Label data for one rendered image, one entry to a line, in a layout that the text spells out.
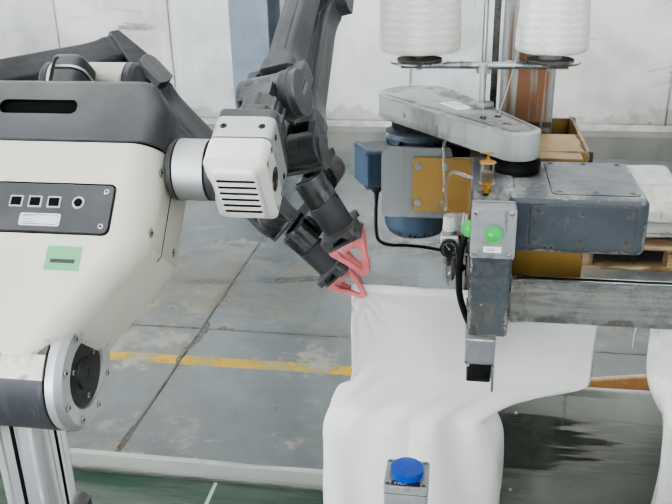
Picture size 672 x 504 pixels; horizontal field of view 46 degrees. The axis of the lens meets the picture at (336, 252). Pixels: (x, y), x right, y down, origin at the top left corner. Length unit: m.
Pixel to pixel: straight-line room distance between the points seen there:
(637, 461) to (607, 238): 0.84
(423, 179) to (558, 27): 0.43
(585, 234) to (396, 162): 0.53
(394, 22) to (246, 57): 4.76
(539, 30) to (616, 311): 0.57
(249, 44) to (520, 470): 4.73
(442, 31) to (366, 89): 5.06
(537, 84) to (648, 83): 4.91
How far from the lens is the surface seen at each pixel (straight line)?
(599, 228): 1.42
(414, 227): 1.85
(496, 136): 1.50
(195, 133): 1.62
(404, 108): 1.74
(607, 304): 1.66
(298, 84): 1.27
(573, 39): 1.62
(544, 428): 2.06
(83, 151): 1.18
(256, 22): 6.28
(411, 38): 1.60
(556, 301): 1.64
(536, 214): 1.40
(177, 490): 2.26
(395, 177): 1.79
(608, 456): 2.12
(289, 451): 2.99
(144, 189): 1.13
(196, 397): 3.35
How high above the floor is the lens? 1.77
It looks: 22 degrees down
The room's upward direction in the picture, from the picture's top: 1 degrees counter-clockwise
